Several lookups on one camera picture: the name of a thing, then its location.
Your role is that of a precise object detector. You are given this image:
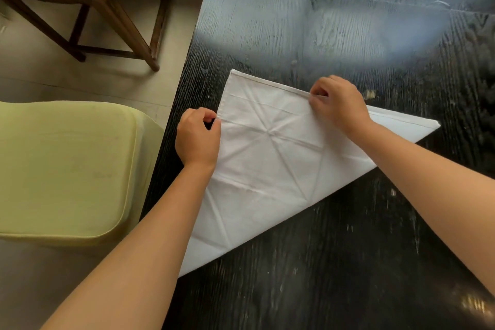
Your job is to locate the white cloth napkin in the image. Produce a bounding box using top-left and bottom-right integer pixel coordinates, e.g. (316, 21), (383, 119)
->
(178, 69), (441, 277)

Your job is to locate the person's right forearm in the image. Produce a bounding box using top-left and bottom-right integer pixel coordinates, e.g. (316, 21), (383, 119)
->
(350, 120), (495, 297)

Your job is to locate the person's left hand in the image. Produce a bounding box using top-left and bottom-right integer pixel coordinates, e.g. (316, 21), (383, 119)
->
(175, 107), (222, 170)

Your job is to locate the person's left forearm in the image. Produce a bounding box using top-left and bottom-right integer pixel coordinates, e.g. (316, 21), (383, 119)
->
(40, 163), (216, 330)

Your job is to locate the person's right hand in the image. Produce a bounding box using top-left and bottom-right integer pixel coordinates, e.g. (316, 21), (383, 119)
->
(309, 75), (374, 138)

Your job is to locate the green cushioned chair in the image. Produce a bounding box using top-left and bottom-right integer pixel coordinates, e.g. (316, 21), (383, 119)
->
(0, 101), (165, 248)

